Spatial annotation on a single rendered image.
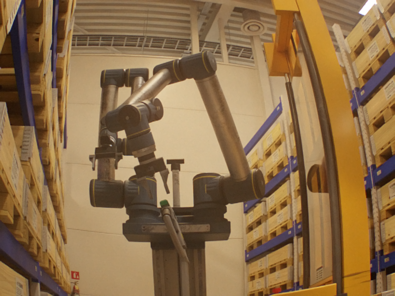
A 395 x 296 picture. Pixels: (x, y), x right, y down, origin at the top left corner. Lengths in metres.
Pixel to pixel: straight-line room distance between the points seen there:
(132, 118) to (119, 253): 5.55
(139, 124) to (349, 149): 0.91
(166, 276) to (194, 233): 0.53
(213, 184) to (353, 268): 1.57
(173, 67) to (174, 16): 7.93
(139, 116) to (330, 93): 0.85
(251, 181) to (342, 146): 1.17
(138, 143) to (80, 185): 5.73
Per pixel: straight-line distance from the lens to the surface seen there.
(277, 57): 2.84
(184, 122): 8.29
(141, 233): 2.91
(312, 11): 2.31
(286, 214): 6.01
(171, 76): 2.70
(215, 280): 7.55
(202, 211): 2.97
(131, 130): 1.90
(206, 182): 3.02
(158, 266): 3.20
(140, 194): 3.01
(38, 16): 2.11
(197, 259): 3.20
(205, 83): 2.68
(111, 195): 3.03
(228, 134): 2.79
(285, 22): 2.62
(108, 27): 10.92
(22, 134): 2.43
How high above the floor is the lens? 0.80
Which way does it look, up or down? 23 degrees up
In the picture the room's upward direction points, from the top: 2 degrees counter-clockwise
